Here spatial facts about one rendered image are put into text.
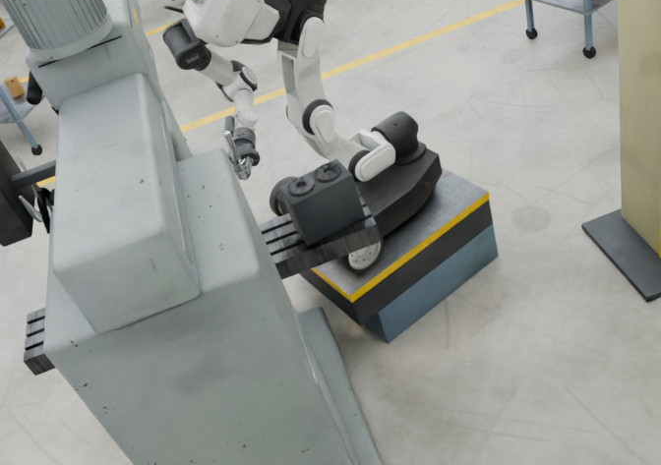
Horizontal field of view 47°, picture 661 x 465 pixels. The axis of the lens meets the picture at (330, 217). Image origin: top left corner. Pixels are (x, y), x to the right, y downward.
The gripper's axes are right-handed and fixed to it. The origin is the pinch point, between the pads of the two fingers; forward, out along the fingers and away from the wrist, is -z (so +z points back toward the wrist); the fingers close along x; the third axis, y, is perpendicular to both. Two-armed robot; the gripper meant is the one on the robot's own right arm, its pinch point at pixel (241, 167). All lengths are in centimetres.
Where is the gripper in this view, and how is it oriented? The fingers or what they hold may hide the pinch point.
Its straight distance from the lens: 248.8
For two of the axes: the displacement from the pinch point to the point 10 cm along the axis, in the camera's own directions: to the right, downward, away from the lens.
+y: 2.5, 7.3, 6.3
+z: -0.5, -6.4, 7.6
